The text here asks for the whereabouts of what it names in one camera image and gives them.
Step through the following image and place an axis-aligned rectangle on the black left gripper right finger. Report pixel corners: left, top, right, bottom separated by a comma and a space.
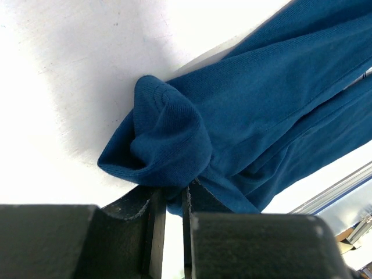
182, 181, 352, 278

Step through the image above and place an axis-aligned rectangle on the aluminium frame rail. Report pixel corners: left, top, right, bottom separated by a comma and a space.
290, 162, 371, 215

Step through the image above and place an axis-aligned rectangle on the dark blue t shirt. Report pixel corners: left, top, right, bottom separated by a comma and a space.
98, 1, 371, 214

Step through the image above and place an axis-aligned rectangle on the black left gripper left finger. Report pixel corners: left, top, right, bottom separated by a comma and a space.
1, 186, 166, 278

